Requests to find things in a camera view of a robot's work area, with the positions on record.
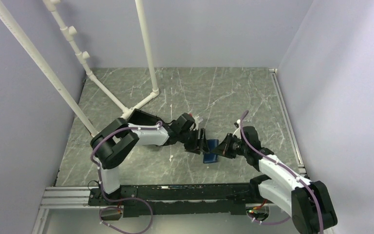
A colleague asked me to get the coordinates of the black card tray box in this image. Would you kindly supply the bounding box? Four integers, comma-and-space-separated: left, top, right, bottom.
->
127, 109, 164, 126

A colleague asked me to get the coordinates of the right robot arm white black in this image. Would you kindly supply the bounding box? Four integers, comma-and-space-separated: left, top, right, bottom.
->
212, 126, 338, 234

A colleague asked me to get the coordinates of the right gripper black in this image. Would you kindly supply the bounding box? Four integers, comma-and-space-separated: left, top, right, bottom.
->
212, 133, 248, 158

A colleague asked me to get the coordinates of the aluminium extrusion rail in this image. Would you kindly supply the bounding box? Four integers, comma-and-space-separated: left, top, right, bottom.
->
39, 186, 325, 209

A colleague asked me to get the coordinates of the white PVC pipe frame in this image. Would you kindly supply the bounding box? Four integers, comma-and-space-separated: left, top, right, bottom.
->
0, 0, 160, 136

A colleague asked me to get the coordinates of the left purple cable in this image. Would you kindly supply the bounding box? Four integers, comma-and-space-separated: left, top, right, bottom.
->
90, 121, 163, 234

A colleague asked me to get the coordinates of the blue leather card holder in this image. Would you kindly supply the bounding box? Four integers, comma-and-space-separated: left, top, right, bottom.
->
203, 139, 219, 164

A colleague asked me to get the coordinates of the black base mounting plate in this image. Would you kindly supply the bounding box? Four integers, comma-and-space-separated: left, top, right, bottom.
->
88, 183, 264, 217

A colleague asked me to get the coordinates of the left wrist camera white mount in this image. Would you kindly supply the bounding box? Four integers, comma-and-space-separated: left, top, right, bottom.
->
189, 113, 204, 130

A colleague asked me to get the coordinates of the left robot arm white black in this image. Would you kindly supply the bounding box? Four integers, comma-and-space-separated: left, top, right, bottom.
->
90, 109, 210, 205

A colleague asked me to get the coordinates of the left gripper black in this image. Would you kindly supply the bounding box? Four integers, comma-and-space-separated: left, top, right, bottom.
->
179, 128, 210, 155

